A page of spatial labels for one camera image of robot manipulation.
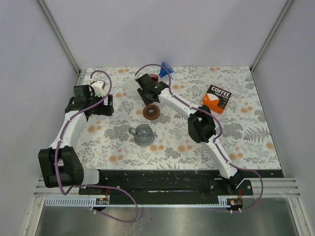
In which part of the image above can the aluminium frame rail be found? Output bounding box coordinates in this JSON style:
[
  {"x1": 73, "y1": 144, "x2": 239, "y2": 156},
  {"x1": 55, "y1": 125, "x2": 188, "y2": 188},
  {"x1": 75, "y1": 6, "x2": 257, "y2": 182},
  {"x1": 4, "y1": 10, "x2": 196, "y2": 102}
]
[{"x1": 34, "y1": 178, "x2": 301, "y2": 198}]

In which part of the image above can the grey carafe with red rim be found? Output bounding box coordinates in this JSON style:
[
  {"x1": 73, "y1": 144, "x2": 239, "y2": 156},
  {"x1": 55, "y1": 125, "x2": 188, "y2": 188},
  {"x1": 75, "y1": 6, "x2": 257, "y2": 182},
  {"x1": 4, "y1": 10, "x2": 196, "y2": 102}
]
[{"x1": 149, "y1": 74, "x2": 159, "y2": 83}]

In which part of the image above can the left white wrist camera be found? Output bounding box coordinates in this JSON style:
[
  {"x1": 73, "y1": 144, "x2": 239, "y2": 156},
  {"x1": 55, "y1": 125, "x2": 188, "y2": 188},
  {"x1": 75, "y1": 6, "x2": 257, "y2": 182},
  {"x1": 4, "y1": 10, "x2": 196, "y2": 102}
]
[{"x1": 90, "y1": 80, "x2": 106, "y2": 97}]

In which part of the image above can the orange coffee filter box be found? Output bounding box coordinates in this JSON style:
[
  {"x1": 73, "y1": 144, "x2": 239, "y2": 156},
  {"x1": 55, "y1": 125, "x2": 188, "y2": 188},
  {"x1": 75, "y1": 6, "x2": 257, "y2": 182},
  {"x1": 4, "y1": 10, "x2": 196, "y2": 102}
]
[{"x1": 202, "y1": 85, "x2": 232, "y2": 114}]

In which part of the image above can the clear glass cup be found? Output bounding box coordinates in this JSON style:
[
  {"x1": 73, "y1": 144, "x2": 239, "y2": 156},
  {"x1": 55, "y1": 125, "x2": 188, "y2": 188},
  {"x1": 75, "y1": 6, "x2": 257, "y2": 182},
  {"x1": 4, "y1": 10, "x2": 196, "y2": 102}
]
[{"x1": 124, "y1": 80, "x2": 140, "y2": 96}]

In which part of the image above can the blue plastic coffee dripper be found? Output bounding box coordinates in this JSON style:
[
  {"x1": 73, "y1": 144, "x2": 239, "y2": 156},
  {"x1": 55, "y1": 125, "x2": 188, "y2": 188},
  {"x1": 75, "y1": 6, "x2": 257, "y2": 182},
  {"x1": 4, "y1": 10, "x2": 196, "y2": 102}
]
[{"x1": 159, "y1": 61, "x2": 174, "y2": 78}]

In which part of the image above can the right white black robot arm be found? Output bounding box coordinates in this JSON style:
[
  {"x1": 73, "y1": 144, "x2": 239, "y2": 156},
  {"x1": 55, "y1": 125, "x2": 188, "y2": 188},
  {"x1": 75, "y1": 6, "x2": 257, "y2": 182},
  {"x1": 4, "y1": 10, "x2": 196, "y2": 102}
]
[{"x1": 135, "y1": 74, "x2": 244, "y2": 195}]

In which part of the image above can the white slotted cable duct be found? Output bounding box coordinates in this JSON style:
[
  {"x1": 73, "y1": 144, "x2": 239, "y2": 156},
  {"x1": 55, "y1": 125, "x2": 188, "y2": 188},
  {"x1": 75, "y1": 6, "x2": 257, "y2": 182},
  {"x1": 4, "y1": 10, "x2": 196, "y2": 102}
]
[{"x1": 44, "y1": 196, "x2": 236, "y2": 209}]

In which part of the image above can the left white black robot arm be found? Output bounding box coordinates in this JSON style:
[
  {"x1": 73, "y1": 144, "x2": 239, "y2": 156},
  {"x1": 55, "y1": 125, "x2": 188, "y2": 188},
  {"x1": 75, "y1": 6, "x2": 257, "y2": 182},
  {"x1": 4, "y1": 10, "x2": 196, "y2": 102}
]
[{"x1": 38, "y1": 81, "x2": 114, "y2": 194}]

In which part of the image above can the floral patterned table mat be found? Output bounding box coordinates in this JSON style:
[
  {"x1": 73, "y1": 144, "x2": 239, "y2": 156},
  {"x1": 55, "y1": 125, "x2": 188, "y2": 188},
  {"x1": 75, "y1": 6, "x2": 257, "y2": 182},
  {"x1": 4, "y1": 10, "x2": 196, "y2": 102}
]
[{"x1": 75, "y1": 66, "x2": 281, "y2": 170}]

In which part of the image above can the brown wooden dripper ring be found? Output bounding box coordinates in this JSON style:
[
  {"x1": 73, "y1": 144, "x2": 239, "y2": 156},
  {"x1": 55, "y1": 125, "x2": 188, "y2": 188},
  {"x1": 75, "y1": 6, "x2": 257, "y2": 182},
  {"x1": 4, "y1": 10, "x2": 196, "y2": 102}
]
[{"x1": 142, "y1": 104, "x2": 161, "y2": 120}]

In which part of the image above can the clear glass server pitcher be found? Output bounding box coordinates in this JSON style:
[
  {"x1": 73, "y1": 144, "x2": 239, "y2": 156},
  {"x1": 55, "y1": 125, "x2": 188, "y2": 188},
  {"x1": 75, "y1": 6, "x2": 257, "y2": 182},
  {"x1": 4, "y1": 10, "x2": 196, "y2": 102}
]
[{"x1": 128, "y1": 124, "x2": 155, "y2": 147}]

